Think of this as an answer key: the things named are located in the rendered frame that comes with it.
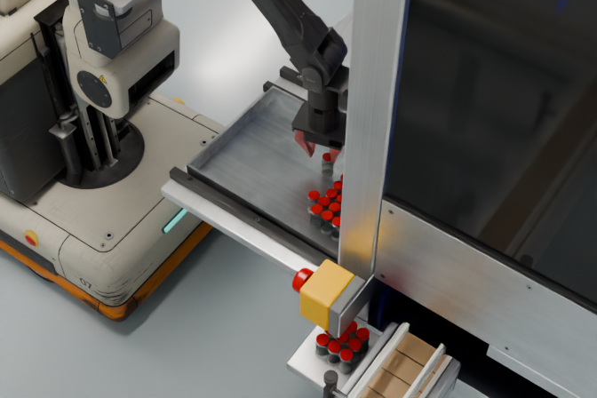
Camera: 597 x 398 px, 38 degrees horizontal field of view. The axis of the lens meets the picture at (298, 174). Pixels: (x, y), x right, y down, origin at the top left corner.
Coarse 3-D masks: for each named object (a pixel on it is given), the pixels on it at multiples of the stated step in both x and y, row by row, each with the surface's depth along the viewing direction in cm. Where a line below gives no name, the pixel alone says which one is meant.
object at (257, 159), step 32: (288, 96) 170; (256, 128) 169; (288, 128) 169; (192, 160) 159; (224, 160) 163; (256, 160) 163; (288, 160) 163; (320, 160) 163; (224, 192) 156; (256, 192) 158; (288, 192) 158; (320, 192) 158; (288, 224) 150
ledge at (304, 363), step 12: (360, 324) 141; (312, 336) 139; (372, 336) 139; (300, 348) 138; (312, 348) 138; (300, 360) 137; (312, 360) 137; (324, 360) 137; (360, 360) 137; (300, 372) 135; (312, 372) 135; (324, 372) 135; (312, 384) 135; (324, 384) 134
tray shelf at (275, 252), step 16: (352, 16) 191; (304, 96) 175; (208, 144) 166; (176, 192) 159; (192, 192) 159; (192, 208) 156; (208, 208) 156; (224, 224) 154; (240, 224) 154; (240, 240) 153; (256, 240) 152; (272, 240) 152; (272, 256) 150; (288, 256) 149
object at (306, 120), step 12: (300, 108) 154; (312, 108) 146; (336, 108) 147; (300, 120) 152; (312, 120) 149; (324, 120) 147; (336, 120) 149; (312, 132) 150; (324, 132) 150; (336, 132) 150
